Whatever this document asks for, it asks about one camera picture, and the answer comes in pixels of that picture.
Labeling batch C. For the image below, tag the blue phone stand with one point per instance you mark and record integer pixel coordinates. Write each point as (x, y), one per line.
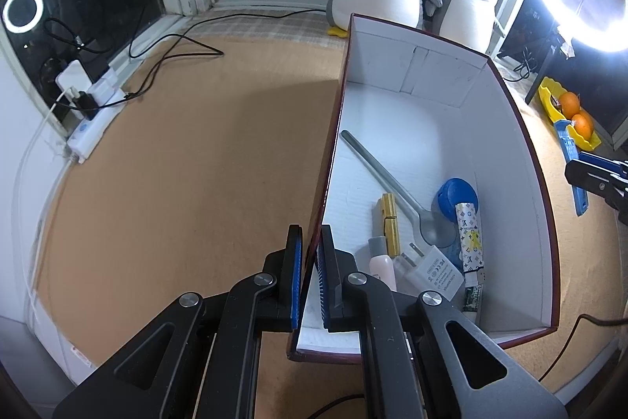
(569, 149)

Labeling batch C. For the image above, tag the small green label bottle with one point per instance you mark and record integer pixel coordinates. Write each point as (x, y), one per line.
(472, 299)

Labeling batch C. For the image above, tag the patterned lighter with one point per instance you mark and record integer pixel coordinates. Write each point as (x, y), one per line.
(468, 242)

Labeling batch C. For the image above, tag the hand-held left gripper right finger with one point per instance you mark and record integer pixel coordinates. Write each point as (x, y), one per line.
(322, 281)

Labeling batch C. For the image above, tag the metal spoon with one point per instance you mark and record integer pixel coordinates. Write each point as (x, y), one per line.
(387, 181)

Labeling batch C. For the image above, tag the yellow leaf-shaped tray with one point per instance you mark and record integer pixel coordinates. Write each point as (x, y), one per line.
(547, 97)

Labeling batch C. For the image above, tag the black stand leg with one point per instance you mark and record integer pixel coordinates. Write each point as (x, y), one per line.
(542, 70)

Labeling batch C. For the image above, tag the pink cosmetic tube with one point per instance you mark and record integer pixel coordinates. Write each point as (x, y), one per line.
(382, 269)

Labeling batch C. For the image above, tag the blue round lid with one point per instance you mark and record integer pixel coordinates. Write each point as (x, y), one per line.
(458, 198)

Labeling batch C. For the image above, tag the white charger block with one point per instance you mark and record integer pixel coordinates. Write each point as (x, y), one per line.
(73, 78)

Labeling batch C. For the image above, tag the white power strip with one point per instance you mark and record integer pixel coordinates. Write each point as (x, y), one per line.
(95, 124)

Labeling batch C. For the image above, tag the white charger adapter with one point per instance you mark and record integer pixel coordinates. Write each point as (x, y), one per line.
(439, 274)

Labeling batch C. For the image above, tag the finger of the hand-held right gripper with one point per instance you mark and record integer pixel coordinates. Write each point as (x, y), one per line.
(596, 183)
(606, 161)

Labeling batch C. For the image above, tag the wooden clothespin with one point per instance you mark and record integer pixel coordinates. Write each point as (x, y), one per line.
(390, 222)

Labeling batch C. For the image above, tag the black charger plug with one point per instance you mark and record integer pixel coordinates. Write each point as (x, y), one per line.
(84, 99)

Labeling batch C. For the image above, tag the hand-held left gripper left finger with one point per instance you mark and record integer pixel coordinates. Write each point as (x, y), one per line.
(294, 271)

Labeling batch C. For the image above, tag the small penguin plush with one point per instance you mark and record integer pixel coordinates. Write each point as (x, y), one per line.
(468, 14)

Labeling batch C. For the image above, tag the pile of wrapped candies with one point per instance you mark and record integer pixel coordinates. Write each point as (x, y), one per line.
(558, 102)

